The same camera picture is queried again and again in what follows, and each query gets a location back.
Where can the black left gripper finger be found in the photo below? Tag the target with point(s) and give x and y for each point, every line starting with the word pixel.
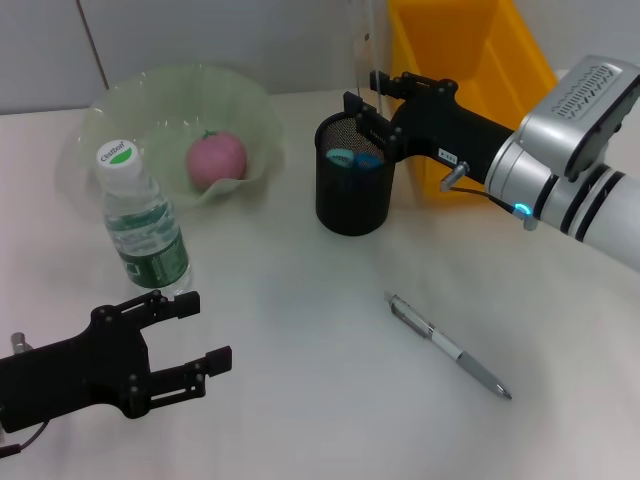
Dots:
pixel 187 305
pixel 220 361

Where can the blue capped scissors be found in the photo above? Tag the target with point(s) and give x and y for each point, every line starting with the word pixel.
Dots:
pixel 365 161

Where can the black mesh pen holder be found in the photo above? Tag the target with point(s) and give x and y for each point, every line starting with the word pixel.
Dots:
pixel 350 200

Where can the grey clear ballpoint pen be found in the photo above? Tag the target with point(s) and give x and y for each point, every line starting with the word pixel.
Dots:
pixel 450 347

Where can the pink peach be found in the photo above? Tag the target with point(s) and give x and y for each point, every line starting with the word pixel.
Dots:
pixel 217 160

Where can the yellow plastic bin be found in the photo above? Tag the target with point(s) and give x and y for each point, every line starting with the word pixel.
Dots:
pixel 500 50

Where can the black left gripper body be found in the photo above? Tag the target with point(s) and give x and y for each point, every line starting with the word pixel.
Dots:
pixel 65 375

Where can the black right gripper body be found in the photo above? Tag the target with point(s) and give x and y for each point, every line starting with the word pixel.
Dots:
pixel 450 130

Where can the clear green-label water bottle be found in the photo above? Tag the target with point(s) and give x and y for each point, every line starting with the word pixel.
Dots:
pixel 140 220

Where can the translucent green fruit plate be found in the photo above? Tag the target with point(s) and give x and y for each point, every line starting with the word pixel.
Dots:
pixel 225 100

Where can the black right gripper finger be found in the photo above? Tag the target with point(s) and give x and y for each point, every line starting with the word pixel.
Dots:
pixel 420 85
pixel 372 127

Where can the clear plastic ruler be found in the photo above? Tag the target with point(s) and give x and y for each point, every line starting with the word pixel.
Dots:
pixel 367 60

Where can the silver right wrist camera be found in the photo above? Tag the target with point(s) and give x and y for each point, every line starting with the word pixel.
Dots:
pixel 580 110

